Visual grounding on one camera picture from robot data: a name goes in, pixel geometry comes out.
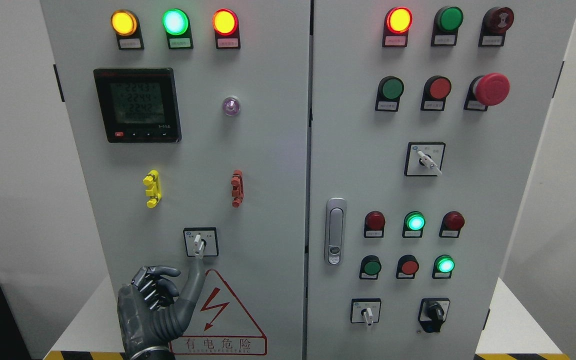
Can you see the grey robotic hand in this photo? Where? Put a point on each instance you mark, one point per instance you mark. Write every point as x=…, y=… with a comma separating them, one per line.
x=152, y=311

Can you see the white lever selector switch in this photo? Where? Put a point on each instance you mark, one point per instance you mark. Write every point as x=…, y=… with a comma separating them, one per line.
x=201, y=241

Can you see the black silver robot forearm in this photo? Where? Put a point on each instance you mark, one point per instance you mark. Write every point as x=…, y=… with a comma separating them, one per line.
x=159, y=352

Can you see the green lit indicator light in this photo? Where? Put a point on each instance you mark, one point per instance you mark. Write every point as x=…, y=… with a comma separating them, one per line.
x=177, y=26

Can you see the orange red indicator light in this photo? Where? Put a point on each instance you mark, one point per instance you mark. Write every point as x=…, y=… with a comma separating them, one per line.
x=225, y=23

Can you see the red electric danger warning sticker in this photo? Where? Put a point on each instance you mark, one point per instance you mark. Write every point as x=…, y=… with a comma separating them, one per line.
x=221, y=325

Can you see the yellow terminal clip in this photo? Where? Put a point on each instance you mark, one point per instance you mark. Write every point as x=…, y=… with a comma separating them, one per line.
x=152, y=188

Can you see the red terminal clip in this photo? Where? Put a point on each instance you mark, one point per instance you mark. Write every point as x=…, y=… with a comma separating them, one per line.
x=237, y=189

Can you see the grey left cabinet door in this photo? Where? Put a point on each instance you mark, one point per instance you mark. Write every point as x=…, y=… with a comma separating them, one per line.
x=262, y=243

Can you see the grey cabinet door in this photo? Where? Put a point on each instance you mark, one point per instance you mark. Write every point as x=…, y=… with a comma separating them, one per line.
x=262, y=243
x=426, y=119

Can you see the black digital power meter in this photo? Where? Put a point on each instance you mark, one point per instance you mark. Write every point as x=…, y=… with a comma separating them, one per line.
x=138, y=105

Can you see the small clear lamp bulb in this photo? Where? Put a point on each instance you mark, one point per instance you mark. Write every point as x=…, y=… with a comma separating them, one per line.
x=231, y=106

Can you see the dark red indicator left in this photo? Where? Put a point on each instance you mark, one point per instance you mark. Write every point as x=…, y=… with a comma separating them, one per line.
x=374, y=225

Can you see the dark red indicator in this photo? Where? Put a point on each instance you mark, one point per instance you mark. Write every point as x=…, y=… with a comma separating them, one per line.
x=374, y=225
x=451, y=225

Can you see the red push button lower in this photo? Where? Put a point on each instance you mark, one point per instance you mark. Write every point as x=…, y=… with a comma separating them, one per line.
x=407, y=267

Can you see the green lit indicator middle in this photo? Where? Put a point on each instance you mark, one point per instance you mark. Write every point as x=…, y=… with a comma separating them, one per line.
x=413, y=225

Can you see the yellow indicator light top left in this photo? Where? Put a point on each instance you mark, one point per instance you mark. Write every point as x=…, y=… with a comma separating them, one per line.
x=127, y=30

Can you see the green lit push button lower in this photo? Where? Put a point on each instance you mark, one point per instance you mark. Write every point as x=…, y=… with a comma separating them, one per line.
x=443, y=267

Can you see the dark red indicator right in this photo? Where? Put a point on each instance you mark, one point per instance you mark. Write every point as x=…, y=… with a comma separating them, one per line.
x=451, y=225

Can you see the green push button second row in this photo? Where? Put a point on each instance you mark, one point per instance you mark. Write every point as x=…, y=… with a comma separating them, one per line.
x=389, y=91

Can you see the grey right cabinet door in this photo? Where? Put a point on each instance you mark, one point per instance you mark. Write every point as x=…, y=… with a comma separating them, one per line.
x=426, y=119

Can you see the red push button second row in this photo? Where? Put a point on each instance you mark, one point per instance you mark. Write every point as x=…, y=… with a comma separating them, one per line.
x=435, y=92

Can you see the red lit indicator right door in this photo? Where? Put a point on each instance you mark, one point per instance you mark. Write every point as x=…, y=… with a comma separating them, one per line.
x=395, y=31

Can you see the red emergency stop mushroom button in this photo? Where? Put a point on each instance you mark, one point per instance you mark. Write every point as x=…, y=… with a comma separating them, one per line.
x=485, y=91

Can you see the green push button top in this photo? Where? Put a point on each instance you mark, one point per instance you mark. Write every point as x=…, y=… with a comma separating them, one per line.
x=446, y=24

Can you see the dark red buzzer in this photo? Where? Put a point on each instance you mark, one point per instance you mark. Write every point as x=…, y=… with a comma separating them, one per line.
x=495, y=24

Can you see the silver cabinet door handle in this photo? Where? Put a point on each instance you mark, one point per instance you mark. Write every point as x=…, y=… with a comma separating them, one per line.
x=335, y=230

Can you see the small white lever switch bottom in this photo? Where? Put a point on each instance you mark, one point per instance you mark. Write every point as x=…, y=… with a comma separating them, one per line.
x=365, y=311

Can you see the black rotary knob switch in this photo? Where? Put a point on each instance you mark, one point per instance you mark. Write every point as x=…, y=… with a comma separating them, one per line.
x=433, y=313

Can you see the white lever switch right door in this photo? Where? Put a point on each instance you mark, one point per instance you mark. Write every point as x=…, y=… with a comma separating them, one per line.
x=424, y=159

